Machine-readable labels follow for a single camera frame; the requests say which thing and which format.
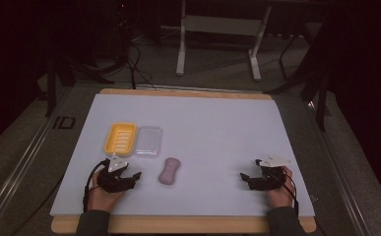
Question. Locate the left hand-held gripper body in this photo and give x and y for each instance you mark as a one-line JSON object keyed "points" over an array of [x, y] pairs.
{"points": [[113, 178]]}

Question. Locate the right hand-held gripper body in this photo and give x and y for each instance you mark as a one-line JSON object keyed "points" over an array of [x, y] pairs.
{"points": [[270, 175]]}

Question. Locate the pink soap bar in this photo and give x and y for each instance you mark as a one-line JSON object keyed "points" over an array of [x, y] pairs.
{"points": [[169, 170]]}

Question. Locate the clear plastic soap dish lid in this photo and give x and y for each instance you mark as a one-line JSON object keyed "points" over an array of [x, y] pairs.
{"points": [[148, 141]]}

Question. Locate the yellow soap dish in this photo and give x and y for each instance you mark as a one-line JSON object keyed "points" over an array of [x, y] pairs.
{"points": [[120, 139]]}

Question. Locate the person's left hand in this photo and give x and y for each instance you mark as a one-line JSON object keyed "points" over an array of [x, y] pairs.
{"points": [[102, 196]]}

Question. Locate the person's right hand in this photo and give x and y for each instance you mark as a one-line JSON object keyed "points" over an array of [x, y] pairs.
{"points": [[281, 193]]}

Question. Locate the white table mat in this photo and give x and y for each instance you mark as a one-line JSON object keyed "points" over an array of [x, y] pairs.
{"points": [[184, 154]]}

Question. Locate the black stand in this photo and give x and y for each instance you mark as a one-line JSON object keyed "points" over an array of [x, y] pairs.
{"points": [[312, 78], [63, 65]]}

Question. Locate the black chair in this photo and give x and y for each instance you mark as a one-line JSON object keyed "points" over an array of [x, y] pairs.
{"points": [[293, 49]]}

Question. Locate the white metal table frame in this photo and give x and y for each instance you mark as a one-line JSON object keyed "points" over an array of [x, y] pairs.
{"points": [[221, 36]]}

